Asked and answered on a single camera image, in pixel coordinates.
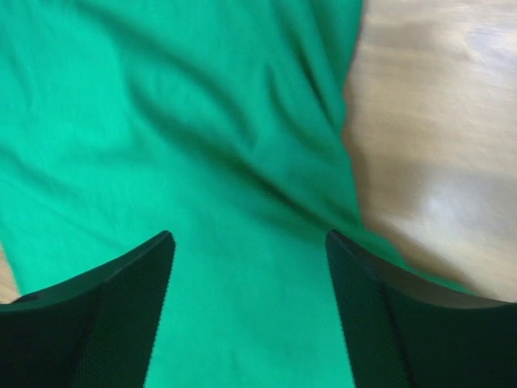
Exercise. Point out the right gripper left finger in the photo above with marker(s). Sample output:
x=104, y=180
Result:
x=96, y=329

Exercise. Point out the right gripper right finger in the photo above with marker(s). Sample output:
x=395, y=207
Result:
x=404, y=331

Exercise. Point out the green t shirt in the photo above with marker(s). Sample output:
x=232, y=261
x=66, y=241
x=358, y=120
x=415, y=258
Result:
x=220, y=121

